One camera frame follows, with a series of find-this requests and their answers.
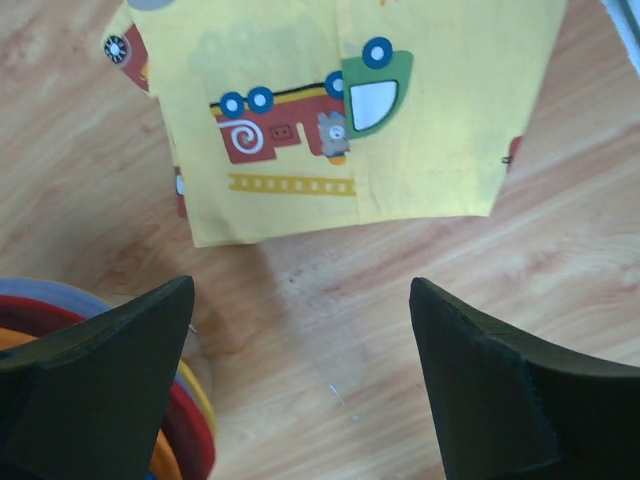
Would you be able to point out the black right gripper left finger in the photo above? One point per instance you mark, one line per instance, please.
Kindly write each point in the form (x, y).
(87, 402)

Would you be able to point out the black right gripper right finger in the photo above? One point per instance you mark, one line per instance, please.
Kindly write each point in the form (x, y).
(509, 405)

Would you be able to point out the red bucket hat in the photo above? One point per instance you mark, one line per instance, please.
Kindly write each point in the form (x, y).
(185, 447)

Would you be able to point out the yellow bucket hat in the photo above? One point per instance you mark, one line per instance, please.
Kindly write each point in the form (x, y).
(194, 389)

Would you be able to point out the wooden hat stand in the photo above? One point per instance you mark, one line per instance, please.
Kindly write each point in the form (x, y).
(195, 356)

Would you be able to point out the yellow cartoon print cloth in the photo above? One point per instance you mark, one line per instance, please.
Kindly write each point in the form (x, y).
(287, 117)

